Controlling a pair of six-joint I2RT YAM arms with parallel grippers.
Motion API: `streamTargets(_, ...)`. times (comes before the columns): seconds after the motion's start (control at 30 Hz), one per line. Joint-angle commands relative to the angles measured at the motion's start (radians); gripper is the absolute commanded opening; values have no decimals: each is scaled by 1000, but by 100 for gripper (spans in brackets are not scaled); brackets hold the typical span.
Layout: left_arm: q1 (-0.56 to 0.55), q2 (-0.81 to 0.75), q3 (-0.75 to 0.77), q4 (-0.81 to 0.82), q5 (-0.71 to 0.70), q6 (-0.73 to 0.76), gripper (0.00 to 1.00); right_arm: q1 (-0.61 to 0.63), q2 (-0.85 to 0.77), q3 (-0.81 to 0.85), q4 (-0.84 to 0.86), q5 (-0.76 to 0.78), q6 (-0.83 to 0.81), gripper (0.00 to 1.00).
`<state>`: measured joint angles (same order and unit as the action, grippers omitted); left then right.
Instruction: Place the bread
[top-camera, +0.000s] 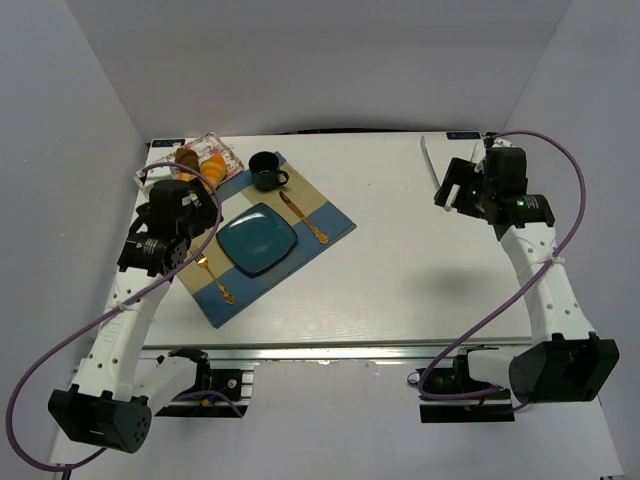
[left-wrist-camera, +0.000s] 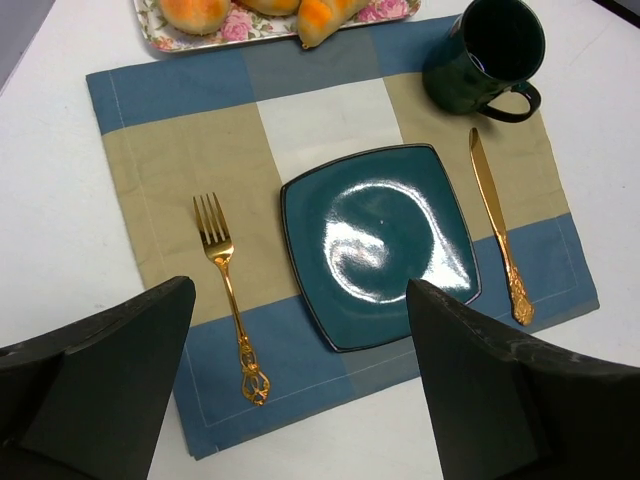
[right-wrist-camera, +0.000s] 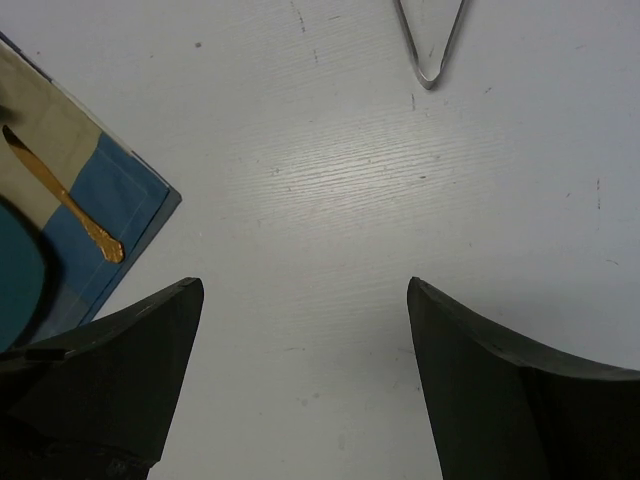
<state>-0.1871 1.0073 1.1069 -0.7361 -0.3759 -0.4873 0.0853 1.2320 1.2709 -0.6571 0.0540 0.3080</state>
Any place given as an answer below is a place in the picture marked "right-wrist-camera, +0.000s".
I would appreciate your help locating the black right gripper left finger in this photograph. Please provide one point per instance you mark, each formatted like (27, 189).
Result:
(97, 401)

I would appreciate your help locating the gold butter knife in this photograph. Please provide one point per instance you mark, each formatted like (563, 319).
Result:
(111, 248)

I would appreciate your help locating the blue and beige placemat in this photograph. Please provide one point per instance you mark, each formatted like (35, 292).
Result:
(111, 183)

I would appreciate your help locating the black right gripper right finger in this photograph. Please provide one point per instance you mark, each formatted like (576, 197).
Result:
(504, 406)

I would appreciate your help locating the teal square plate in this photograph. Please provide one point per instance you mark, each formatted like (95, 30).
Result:
(30, 277)

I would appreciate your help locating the metal serving tongs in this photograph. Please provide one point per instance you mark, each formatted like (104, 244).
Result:
(430, 29)

